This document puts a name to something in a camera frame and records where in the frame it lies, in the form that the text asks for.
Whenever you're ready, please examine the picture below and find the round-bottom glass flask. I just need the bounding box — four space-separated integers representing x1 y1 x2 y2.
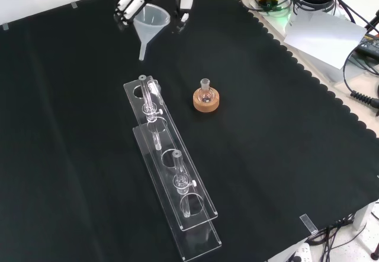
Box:
198 78 216 104

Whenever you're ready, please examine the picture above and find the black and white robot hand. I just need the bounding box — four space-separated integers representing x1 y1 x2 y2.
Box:
102 0 195 35

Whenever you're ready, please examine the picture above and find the translucent plastic funnel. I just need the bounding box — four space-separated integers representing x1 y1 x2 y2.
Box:
133 3 172 62

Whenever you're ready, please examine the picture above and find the black coiled cable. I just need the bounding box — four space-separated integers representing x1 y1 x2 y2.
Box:
342 44 379 109

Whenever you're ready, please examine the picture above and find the pale board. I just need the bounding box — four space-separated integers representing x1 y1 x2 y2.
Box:
283 9 368 71

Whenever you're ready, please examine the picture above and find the black bench cloth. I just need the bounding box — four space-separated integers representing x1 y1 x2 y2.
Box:
0 0 379 262

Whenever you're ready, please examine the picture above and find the black power adapter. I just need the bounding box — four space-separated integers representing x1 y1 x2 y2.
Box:
357 33 379 62

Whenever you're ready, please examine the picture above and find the white power strip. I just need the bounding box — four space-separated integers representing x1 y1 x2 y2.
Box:
283 242 313 262

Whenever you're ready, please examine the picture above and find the clear acrylic funnel stand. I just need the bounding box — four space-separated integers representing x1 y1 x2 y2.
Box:
123 74 223 262

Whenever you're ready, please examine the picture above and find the cork ring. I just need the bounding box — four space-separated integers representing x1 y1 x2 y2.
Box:
192 87 221 113

